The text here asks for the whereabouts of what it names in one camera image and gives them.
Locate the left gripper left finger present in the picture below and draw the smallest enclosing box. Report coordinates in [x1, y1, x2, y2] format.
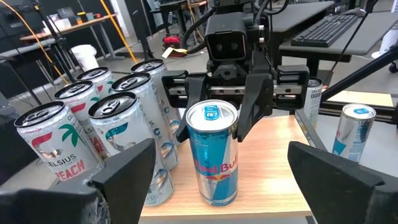
[0, 138, 156, 224]

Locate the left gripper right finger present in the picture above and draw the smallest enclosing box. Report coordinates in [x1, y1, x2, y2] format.
[287, 141, 398, 224]

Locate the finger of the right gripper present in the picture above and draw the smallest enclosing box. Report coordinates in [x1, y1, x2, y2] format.
[238, 74, 274, 142]
[176, 75, 210, 143]

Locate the Celsius arctic vibe can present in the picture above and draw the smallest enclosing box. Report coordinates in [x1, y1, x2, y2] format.
[111, 72, 180, 170]
[88, 91, 175, 208]
[130, 58, 183, 125]

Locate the blue silver Red Bull can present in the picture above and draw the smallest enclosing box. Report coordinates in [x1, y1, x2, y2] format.
[185, 99, 240, 207]
[331, 103, 377, 164]

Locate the Celsius peach vibe can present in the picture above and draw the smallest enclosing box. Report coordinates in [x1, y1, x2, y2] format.
[14, 101, 105, 183]
[76, 66, 118, 100]
[53, 80, 111, 161]

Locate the white Celsius can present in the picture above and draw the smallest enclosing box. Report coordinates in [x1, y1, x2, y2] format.
[303, 77, 324, 130]

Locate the red tool case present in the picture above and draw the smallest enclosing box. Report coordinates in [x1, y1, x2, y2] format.
[162, 34, 183, 58]

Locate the black keyboard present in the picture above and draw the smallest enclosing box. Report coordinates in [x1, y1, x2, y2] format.
[290, 14, 359, 49]

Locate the black desk leg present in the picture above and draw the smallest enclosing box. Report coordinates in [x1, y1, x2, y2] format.
[322, 46, 398, 103]

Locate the white bucket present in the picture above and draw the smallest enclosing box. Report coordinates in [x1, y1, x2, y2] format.
[70, 44, 100, 72]

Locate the grey desk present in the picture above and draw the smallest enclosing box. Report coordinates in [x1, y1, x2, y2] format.
[270, 1, 398, 63]

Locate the white plastic stand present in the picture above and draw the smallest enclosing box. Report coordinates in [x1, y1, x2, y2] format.
[371, 0, 398, 60]

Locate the wooden desk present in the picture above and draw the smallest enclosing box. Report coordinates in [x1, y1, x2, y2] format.
[20, 12, 125, 62]

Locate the white box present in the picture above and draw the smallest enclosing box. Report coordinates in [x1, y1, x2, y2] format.
[46, 17, 73, 30]

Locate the grey table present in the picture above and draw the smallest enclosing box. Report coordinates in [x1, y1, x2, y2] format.
[0, 39, 68, 106]

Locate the black partition panel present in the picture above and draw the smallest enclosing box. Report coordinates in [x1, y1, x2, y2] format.
[0, 0, 125, 63]

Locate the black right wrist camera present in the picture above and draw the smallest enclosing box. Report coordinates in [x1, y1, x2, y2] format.
[204, 11, 250, 62]

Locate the yellow cable tag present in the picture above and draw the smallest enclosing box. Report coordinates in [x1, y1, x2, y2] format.
[160, 46, 189, 59]

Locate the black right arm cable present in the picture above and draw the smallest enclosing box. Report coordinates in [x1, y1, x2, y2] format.
[180, 7, 216, 55]

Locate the wooden shelf with black frame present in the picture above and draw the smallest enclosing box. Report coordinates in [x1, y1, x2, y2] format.
[138, 107, 329, 224]

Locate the black aluminium table frame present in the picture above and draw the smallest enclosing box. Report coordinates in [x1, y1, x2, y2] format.
[320, 99, 398, 125]

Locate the yellow extension cable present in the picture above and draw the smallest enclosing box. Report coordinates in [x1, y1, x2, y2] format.
[99, 0, 139, 65]

